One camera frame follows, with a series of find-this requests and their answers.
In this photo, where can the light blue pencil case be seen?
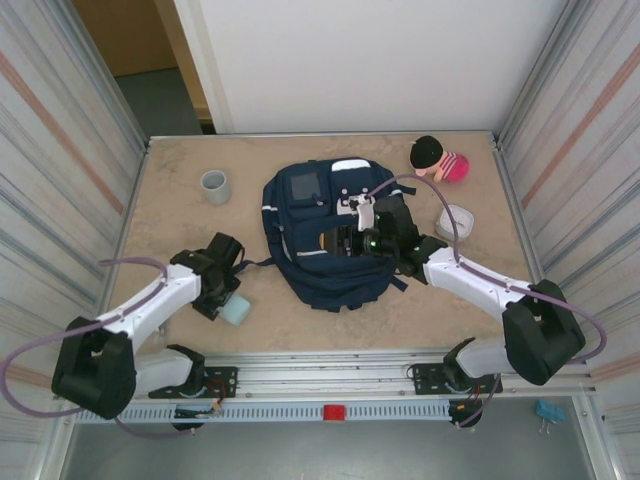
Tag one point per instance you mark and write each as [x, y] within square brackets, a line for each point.
[237, 310]

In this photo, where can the navy blue backpack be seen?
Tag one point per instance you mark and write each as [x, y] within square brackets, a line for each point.
[310, 225]

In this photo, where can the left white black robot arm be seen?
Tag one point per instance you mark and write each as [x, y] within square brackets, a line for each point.
[150, 295]

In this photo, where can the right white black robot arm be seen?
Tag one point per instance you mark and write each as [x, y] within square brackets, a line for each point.
[470, 280]

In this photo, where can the white square box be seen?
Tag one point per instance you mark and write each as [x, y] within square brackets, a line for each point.
[462, 222]

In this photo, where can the grey plastic cup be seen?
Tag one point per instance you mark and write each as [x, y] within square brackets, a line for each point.
[216, 187]

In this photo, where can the pink plush doll black hair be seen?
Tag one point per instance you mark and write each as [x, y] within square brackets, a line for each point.
[450, 165]

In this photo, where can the red block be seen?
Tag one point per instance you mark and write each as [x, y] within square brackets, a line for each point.
[334, 412]

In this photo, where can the blue binder clip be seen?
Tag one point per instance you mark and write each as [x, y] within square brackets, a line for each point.
[550, 411]

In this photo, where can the brown wooden door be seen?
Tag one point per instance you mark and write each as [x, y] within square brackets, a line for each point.
[135, 35]

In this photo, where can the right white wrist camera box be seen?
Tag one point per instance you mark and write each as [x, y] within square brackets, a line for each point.
[362, 212]

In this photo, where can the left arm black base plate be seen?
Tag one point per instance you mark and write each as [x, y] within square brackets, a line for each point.
[225, 380]

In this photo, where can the aluminium mounting rail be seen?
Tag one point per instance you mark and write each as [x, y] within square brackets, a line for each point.
[325, 372]

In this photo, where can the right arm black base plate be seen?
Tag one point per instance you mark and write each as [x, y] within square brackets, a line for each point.
[430, 375]

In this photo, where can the translucent enclosure side panel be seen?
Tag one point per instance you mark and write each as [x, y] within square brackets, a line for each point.
[50, 175]
[590, 150]

